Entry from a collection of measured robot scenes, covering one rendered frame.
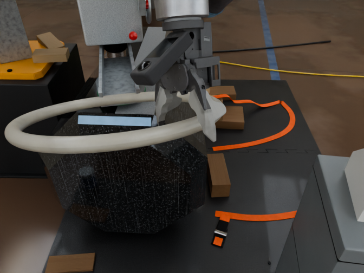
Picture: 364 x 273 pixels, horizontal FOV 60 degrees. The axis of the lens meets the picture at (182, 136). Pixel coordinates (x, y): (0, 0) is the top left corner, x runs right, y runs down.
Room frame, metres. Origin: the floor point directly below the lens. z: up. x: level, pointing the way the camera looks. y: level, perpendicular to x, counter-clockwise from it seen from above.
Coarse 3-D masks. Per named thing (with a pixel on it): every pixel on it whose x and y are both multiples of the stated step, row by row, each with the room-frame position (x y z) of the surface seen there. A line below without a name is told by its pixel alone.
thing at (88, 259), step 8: (56, 256) 0.94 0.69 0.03; (64, 256) 0.94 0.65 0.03; (72, 256) 0.94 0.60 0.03; (80, 256) 0.94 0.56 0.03; (88, 256) 0.94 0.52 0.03; (48, 264) 0.89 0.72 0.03; (56, 264) 0.89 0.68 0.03; (64, 264) 0.89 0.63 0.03; (72, 264) 0.89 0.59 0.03; (80, 264) 0.89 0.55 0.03; (88, 264) 0.89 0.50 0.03; (48, 272) 0.85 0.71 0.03; (56, 272) 0.85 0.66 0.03; (64, 272) 0.85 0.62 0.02
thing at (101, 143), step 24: (120, 96) 0.82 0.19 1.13; (144, 96) 0.82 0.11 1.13; (24, 120) 0.59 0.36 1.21; (192, 120) 0.47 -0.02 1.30; (24, 144) 0.42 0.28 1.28; (48, 144) 0.40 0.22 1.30; (72, 144) 0.40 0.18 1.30; (96, 144) 0.39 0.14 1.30; (120, 144) 0.40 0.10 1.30; (144, 144) 0.41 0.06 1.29
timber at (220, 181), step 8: (208, 160) 1.60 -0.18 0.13; (216, 160) 1.60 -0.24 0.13; (224, 160) 1.60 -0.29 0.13; (208, 168) 1.56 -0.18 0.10; (216, 168) 1.52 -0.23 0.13; (224, 168) 1.52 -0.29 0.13; (208, 176) 1.53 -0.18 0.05; (216, 176) 1.45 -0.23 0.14; (224, 176) 1.45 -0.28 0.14; (216, 184) 1.38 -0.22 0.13; (224, 184) 1.38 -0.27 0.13; (216, 192) 1.37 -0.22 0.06; (224, 192) 1.37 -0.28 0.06
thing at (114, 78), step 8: (128, 48) 1.15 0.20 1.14; (128, 56) 1.17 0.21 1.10; (104, 64) 1.10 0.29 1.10; (112, 64) 1.10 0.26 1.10; (120, 64) 1.10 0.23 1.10; (128, 64) 1.10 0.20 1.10; (104, 72) 1.03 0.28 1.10; (112, 72) 1.03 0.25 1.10; (120, 72) 1.03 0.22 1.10; (128, 72) 1.03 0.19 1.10; (104, 80) 0.96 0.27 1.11; (112, 80) 0.97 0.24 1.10; (120, 80) 0.97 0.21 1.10; (128, 80) 0.97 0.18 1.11; (104, 88) 0.90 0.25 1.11; (112, 88) 0.91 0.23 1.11; (120, 88) 0.91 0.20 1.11; (128, 88) 0.91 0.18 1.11; (136, 88) 0.83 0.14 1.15; (120, 104) 0.82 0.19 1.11
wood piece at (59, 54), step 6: (48, 48) 1.87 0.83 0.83; (54, 48) 1.87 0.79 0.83; (60, 48) 1.87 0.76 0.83; (66, 48) 1.87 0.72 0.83; (36, 54) 1.79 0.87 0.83; (42, 54) 1.79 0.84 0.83; (48, 54) 1.79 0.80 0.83; (54, 54) 1.79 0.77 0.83; (60, 54) 1.79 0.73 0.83; (66, 54) 1.81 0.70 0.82; (36, 60) 1.77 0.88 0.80; (42, 60) 1.78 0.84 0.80; (48, 60) 1.78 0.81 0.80; (54, 60) 1.78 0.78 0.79; (60, 60) 1.79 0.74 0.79; (66, 60) 1.79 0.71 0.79
